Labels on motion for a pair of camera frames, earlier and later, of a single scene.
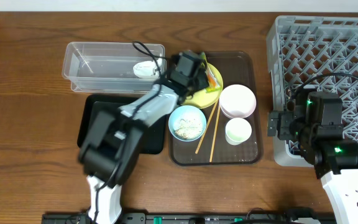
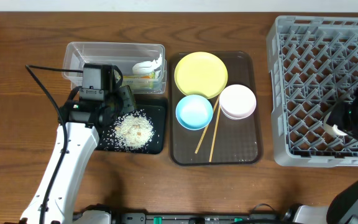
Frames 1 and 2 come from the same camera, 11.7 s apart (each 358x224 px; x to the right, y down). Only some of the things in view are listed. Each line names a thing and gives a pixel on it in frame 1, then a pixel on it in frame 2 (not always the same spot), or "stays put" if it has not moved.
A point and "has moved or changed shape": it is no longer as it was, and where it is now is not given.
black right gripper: (274, 123) -> (343, 116)
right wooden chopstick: (215, 134) stays put
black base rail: (192, 218) stays put
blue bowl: (187, 123) has moved or changed shape
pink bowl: (237, 101) stays put
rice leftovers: (189, 127) has moved or changed shape
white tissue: (147, 69) stays put
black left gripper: (199, 78) -> (127, 101)
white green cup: (237, 130) has moved or changed shape
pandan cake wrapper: (212, 81) -> (139, 81)
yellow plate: (202, 99) has moved or changed shape
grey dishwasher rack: (336, 55) stays put
